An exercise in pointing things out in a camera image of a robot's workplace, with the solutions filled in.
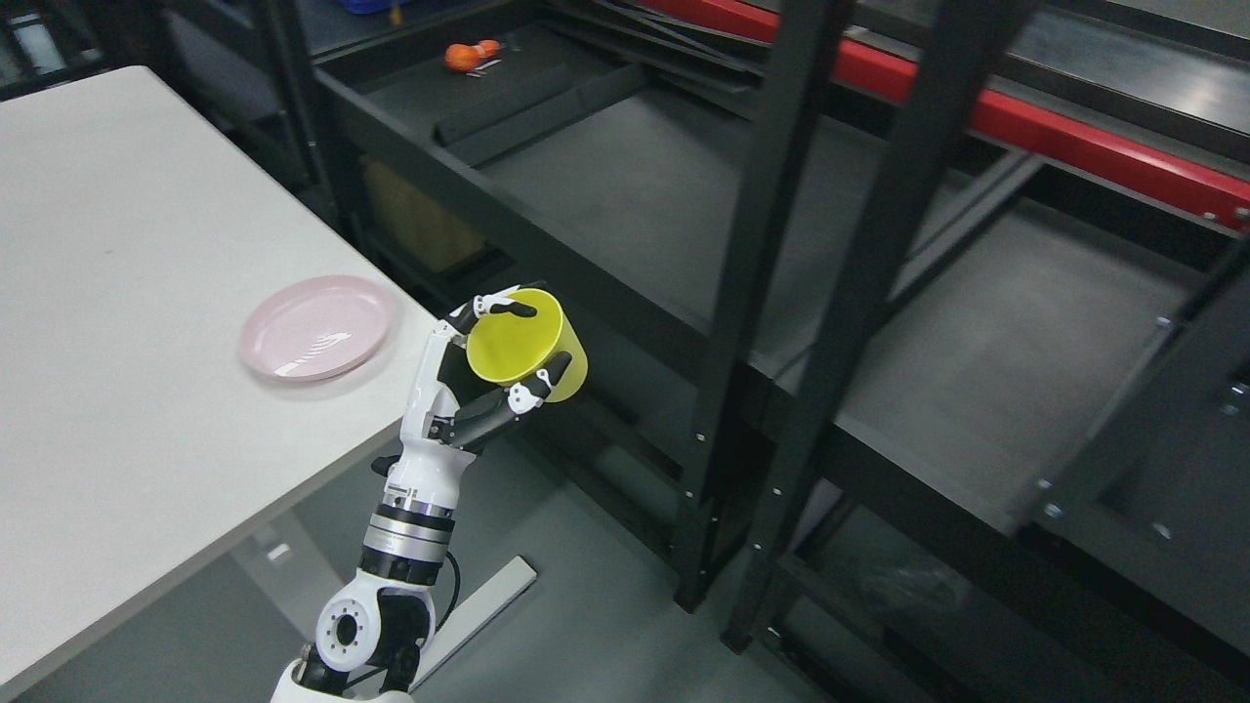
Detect black metal shelf rack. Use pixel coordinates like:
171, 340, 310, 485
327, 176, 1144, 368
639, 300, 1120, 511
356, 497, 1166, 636
166, 0, 1250, 703

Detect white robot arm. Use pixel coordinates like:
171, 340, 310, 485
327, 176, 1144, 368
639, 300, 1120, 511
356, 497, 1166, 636
270, 498, 455, 702

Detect yellow plastic cup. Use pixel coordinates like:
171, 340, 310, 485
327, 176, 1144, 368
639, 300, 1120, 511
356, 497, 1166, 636
466, 286, 589, 403

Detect pink plastic plate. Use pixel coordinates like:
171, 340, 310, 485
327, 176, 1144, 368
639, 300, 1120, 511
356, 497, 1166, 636
238, 274, 395, 383

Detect red metal beam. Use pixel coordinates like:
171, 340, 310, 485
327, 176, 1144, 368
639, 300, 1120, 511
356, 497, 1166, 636
645, 0, 1250, 233

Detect white work table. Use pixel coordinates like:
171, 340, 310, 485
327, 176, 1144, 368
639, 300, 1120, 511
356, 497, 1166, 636
1, 66, 434, 702

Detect orange toy object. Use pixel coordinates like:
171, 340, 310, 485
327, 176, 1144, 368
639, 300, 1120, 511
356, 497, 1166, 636
443, 39, 503, 74

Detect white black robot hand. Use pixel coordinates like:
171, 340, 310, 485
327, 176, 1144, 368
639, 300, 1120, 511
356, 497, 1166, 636
380, 284, 571, 512

